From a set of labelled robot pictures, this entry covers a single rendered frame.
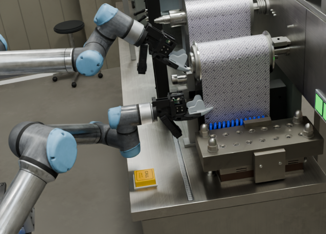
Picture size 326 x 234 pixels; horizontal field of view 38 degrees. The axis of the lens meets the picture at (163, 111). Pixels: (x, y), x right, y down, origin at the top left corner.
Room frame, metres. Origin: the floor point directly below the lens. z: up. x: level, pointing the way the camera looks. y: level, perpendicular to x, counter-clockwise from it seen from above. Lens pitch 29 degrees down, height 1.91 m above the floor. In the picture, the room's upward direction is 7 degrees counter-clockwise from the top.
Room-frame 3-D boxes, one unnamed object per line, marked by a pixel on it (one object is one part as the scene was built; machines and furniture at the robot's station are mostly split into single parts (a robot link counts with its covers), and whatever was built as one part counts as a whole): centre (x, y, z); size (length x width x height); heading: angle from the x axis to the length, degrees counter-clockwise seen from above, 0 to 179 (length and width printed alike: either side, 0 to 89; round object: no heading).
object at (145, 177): (1.36, 0.09, 0.91); 0.07 x 0.07 x 0.02; 3
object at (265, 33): (1.54, -0.39, 1.25); 0.15 x 0.01 x 0.15; 3
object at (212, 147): (1.31, -0.15, 1.05); 0.04 x 0.04 x 0.04
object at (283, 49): (1.54, -0.43, 1.25); 0.07 x 0.04 x 0.04; 93
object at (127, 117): (1.46, 0.13, 1.11); 0.11 x 0.08 x 0.09; 93
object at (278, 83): (1.58, -0.29, 1.00); 0.33 x 0.07 x 0.20; 93
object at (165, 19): (1.78, -0.04, 1.33); 0.06 x 0.03 x 0.03; 93
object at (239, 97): (1.48, -0.26, 1.11); 0.23 x 0.01 x 0.18; 93
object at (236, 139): (1.36, -0.31, 1.00); 0.40 x 0.16 x 0.06; 93
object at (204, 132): (1.40, -0.13, 1.05); 0.04 x 0.04 x 0.04
